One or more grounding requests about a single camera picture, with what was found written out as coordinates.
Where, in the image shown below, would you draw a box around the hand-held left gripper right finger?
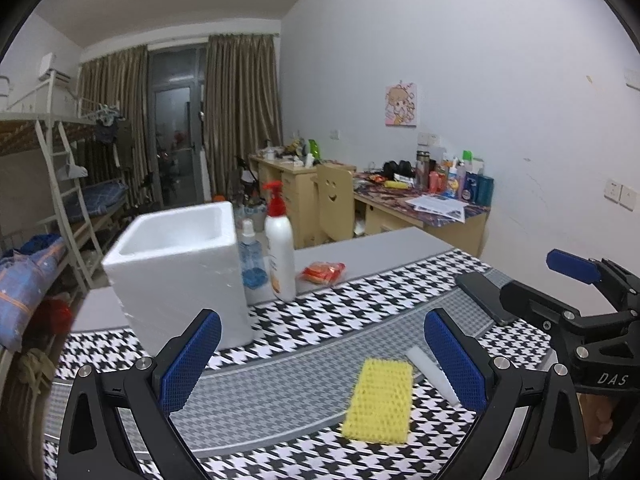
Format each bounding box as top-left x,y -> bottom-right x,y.
423,308 -> 591,480

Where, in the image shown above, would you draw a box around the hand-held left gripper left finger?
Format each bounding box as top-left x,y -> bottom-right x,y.
57,308 -> 222,480

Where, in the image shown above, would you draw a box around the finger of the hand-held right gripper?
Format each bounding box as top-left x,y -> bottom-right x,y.
456,270 -> 584,347
546,248 -> 640,312

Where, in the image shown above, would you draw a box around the white foam box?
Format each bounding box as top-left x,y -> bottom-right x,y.
101,201 -> 253,361

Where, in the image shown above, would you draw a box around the yellow sponge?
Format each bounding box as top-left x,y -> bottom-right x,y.
340,358 -> 415,445

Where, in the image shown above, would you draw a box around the blue liquid spray bottle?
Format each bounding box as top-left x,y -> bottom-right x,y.
238,218 -> 267,292

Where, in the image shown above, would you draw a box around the person's right hand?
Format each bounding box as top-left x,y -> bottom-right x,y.
576,393 -> 617,446

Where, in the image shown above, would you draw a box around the white plastic tube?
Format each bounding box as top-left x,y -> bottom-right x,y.
406,346 -> 460,405

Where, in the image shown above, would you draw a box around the teal box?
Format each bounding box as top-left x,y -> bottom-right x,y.
477,174 -> 496,207

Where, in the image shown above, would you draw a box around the houndstooth table cloth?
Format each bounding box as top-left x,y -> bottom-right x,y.
42,247 -> 591,480

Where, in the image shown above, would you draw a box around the wooden desk with patterned cover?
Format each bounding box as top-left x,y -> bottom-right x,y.
352,172 -> 489,259

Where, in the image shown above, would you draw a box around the printed paper sheet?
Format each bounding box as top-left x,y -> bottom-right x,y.
404,193 -> 467,223

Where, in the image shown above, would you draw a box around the white bottle with red pump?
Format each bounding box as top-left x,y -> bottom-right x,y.
262,180 -> 297,303

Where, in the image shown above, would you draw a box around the red bag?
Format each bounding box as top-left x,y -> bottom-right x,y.
42,294 -> 74,337

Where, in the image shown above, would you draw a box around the red snack packet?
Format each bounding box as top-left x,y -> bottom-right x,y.
300,260 -> 347,286

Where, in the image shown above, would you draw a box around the olive cloth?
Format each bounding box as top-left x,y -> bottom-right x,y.
16,346 -> 62,397

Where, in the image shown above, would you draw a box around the dark thermos bottle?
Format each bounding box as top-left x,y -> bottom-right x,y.
415,149 -> 432,192

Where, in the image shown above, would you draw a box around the blue patterned quilt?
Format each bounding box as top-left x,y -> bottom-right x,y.
0,236 -> 69,352

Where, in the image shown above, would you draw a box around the blue checkered mattress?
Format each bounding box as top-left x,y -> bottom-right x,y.
79,182 -> 129,222

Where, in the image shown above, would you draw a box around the black bag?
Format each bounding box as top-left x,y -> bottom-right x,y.
382,159 -> 417,182

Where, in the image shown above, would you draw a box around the black folding chair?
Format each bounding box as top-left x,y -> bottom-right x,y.
234,156 -> 259,202

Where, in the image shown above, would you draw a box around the wooden smiley chair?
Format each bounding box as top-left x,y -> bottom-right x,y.
310,162 -> 357,247

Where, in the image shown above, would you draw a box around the glass balcony door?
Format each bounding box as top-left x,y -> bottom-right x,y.
147,45 -> 209,209

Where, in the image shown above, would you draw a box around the white metal bunk bed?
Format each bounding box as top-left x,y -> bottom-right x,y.
0,74 -> 132,361

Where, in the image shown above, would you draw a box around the hanging dark clothes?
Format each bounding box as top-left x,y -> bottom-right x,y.
94,109 -> 132,147

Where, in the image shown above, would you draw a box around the brown curtain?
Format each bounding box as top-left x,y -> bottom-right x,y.
79,45 -> 152,207
201,33 -> 284,202

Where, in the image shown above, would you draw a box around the white air conditioner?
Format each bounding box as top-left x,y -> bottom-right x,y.
38,52 -> 74,84

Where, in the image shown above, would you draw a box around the double white wall socket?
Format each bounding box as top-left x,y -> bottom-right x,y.
603,178 -> 637,212

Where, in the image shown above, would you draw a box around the pink cartoon wall poster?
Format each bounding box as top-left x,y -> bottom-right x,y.
384,81 -> 419,128

